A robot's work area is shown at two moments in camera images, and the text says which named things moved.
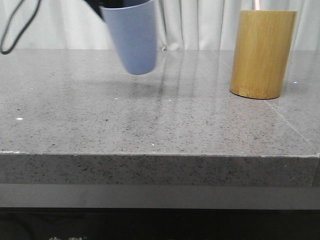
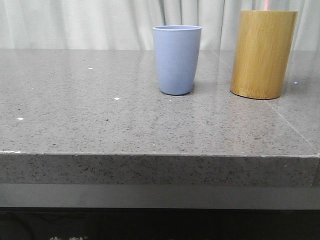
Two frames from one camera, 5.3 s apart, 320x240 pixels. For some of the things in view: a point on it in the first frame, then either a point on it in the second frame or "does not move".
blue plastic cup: (132, 24) → (177, 49)
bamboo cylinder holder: (262, 44) does not move
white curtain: (180, 24) does not move
